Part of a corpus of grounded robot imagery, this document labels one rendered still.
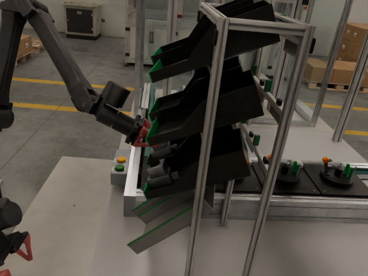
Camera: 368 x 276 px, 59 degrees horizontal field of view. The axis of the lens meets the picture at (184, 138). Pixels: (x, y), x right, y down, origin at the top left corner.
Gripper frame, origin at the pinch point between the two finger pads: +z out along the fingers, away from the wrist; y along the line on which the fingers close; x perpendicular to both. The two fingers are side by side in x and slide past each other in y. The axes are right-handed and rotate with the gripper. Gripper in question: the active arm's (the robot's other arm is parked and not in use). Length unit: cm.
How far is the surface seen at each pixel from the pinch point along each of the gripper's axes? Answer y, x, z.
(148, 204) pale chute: -5.3, 19.0, 7.1
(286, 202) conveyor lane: 14, 4, 60
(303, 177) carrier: 30, -4, 70
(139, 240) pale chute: -19.9, 21.2, 6.7
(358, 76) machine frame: 89, -56, 97
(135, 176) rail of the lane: 24.7, 28.7, 4.2
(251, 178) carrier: 27, 7, 48
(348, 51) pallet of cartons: 620, -138, 372
